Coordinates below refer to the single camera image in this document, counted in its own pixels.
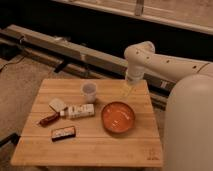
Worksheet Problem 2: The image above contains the black object at left edge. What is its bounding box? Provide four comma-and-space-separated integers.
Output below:
0, 133, 20, 147

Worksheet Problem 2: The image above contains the orange bowl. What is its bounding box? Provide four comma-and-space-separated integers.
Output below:
101, 101, 135, 134

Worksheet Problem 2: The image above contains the black rectangular eraser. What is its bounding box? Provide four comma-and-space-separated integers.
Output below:
51, 126, 76, 142

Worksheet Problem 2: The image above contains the long metal rail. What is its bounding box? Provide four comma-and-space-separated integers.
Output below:
0, 24, 178, 111

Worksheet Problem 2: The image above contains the white plastic cup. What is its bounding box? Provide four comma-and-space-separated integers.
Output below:
81, 82, 97, 103

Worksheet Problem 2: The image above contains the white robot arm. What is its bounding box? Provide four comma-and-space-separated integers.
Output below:
124, 41, 213, 171

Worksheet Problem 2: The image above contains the wooden table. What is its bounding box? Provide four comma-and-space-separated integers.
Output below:
11, 79, 163, 168

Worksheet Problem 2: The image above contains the white bottle lying down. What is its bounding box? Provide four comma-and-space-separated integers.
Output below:
60, 104, 95, 119

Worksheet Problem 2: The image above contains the black cable on floor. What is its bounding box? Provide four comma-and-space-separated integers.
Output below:
0, 53, 28, 73

